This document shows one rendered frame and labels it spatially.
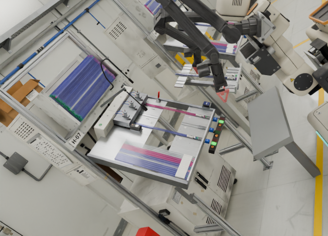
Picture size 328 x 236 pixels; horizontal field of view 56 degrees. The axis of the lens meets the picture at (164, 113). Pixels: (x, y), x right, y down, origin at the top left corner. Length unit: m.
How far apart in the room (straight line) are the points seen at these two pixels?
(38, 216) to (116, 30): 2.05
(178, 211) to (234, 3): 1.41
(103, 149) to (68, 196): 1.56
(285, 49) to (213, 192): 1.27
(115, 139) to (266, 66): 1.12
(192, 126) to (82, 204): 1.90
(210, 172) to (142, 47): 1.45
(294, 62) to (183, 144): 0.87
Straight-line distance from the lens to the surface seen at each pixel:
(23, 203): 3.49
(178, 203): 2.27
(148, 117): 2.31
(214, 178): 2.60
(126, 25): 3.17
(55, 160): 2.45
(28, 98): 2.48
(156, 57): 3.22
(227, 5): 1.67
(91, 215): 3.73
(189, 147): 2.10
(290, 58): 1.81
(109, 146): 2.17
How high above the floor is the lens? 1.64
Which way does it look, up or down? 17 degrees down
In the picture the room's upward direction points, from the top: 47 degrees counter-clockwise
